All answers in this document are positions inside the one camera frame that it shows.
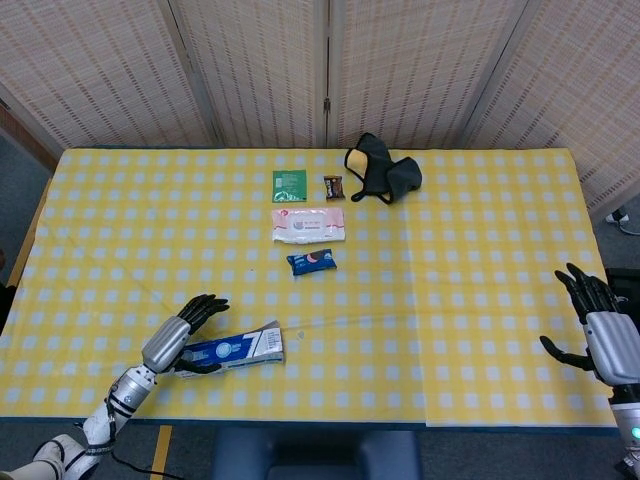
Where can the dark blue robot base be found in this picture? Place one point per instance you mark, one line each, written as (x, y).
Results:
(315, 455)

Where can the green sachet packet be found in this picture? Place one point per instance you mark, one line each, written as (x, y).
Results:
(289, 186)

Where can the yellow floor tape strip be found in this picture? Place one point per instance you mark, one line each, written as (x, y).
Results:
(161, 452)

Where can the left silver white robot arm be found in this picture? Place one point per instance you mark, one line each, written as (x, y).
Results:
(125, 395)

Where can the white sneaker with black sock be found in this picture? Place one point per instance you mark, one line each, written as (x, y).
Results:
(619, 217)

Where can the blue wet wipes pack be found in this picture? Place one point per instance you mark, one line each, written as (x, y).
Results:
(310, 262)

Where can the brown candy wrapper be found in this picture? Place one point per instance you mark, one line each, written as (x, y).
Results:
(334, 187)

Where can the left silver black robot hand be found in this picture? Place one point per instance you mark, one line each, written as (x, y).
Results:
(167, 342)

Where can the yellow white checkered tablecloth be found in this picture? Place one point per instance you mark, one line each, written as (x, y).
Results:
(400, 300)

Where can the blue white toothpaste box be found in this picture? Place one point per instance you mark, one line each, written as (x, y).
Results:
(235, 350)

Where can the beige woven folding screen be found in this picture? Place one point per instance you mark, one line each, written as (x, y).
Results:
(100, 65)

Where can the pink white wet wipes pack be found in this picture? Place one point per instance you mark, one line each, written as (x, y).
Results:
(307, 225)

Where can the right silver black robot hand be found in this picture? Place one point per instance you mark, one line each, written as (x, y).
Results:
(615, 345)

